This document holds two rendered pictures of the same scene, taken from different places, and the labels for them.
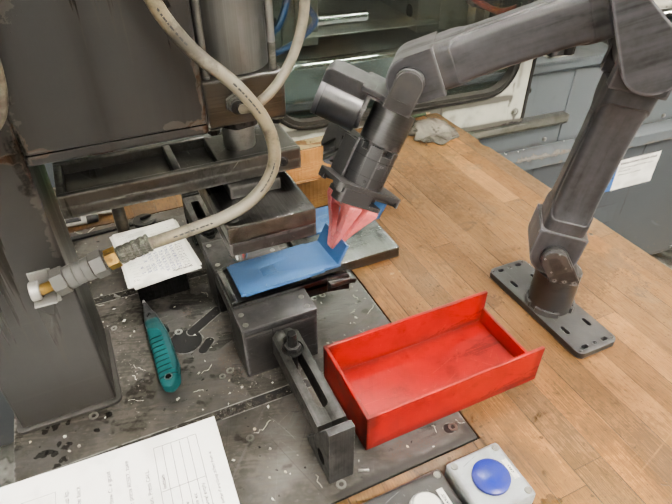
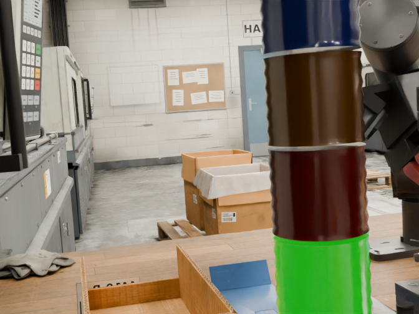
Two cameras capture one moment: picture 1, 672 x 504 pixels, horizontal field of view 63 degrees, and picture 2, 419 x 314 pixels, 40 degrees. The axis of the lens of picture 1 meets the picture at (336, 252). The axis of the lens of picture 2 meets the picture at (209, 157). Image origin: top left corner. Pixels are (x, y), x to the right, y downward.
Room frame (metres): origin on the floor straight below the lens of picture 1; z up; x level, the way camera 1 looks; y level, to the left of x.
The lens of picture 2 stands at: (0.74, 0.58, 1.14)
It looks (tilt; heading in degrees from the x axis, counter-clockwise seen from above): 5 degrees down; 282
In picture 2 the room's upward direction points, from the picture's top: 4 degrees counter-clockwise
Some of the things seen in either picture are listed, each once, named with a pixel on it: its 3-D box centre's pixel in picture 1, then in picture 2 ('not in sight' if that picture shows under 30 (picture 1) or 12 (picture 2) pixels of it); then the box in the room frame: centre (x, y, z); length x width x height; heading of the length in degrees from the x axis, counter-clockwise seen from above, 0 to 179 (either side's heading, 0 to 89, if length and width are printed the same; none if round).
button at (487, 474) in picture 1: (490, 479); not in sight; (0.31, -0.16, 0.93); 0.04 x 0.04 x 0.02
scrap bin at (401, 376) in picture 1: (431, 362); not in sight; (0.47, -0.12, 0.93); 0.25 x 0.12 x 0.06; 115
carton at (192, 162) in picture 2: not in sight; (217, 187); (1.65, -4.11, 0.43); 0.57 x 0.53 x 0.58; 116
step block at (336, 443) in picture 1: (329, 432); not in sight; (0.36, 0.01, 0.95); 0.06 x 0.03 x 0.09; 25
